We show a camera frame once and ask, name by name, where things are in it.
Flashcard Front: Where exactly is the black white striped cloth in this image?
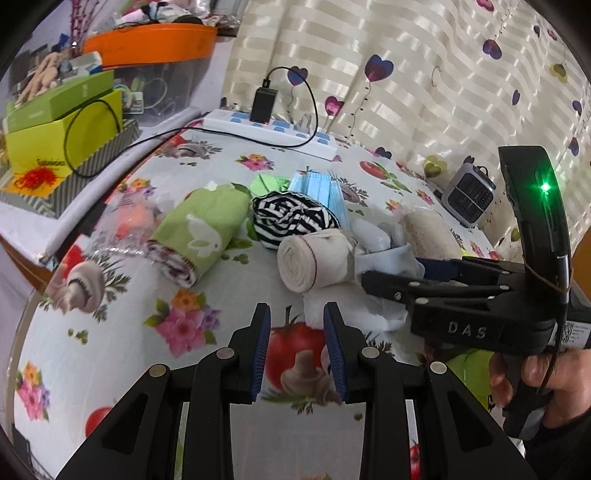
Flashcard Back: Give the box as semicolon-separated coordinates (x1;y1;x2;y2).
250;190;341;252

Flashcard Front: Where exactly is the green rabbit print towel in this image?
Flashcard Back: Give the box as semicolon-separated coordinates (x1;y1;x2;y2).
148;184;250;289

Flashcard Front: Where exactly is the black charger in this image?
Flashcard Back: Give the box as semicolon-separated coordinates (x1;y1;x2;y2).
250;88;279;125

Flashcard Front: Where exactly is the yellow-green box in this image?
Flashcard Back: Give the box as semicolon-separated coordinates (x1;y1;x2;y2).
4;90;124;178

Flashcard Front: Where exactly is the small grey heater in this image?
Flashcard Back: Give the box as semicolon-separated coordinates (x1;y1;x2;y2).
443;164;497;229

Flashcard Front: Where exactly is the beige towel in plastic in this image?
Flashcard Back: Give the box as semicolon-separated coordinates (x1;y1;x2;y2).
399;208;465;261

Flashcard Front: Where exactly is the blue face mask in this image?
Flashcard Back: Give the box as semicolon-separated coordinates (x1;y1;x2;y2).
288;172;354;232

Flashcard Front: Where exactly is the dark green box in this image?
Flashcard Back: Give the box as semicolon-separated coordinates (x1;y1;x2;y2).
2;69;115;134

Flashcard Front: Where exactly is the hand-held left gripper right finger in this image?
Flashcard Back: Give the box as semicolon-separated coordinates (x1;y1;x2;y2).
323;302;539;480

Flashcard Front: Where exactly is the clear storage bin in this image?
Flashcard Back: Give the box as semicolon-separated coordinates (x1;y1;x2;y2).
106;58;213;127

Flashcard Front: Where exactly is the person's right forearm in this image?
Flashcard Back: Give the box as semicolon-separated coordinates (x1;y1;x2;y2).
522;406;591;480

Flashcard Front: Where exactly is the white power strip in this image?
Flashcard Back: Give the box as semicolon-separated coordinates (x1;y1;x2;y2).
202;108;339;161

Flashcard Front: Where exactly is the assorted clutter pile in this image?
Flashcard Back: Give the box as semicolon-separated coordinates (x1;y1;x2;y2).
120;0;241;34

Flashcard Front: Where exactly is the beige plush toy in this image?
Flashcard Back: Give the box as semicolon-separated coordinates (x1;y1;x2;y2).
18;51;63;102

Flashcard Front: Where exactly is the green heart-shaped sponge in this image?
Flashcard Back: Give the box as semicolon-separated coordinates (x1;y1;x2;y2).
445;348;497;411

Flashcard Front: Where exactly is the orange bin lid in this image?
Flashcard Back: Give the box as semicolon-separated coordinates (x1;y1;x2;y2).
83;24;218;68

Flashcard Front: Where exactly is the clear plastic bag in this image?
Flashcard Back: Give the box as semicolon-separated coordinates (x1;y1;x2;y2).
92;189;167;254

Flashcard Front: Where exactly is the person's right hand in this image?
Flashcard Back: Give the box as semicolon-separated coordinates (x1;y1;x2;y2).
489;348;591;430

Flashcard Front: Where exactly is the white sock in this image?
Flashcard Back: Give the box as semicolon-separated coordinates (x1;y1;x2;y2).
302;219;426;333

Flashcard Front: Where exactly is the beige bandage roll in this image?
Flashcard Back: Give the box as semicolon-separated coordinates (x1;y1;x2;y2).
277;229;358;294

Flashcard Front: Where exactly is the black charger cable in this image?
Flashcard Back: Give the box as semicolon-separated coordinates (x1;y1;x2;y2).
64;66;320;180

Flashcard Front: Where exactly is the green non-woven bag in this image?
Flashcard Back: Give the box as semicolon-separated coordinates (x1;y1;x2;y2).
249;173;294;199

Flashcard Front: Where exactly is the white blue small box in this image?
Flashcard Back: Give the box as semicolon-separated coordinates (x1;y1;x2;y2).
69;51;103;75

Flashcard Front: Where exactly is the floral vinyl tablecloth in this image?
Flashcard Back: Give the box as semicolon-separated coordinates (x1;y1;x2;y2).
14;124;509;480

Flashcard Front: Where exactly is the grey striped box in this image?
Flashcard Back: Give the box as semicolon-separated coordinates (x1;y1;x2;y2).
0;120;141;217

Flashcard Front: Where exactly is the heart print curtain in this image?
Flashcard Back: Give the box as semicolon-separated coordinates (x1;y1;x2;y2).
219;0;591;259

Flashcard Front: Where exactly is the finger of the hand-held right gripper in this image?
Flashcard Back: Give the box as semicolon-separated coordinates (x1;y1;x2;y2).
416;256;527;282
361;270;513;308

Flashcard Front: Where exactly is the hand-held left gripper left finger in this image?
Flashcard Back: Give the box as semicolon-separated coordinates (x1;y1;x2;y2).
55;302;271;480

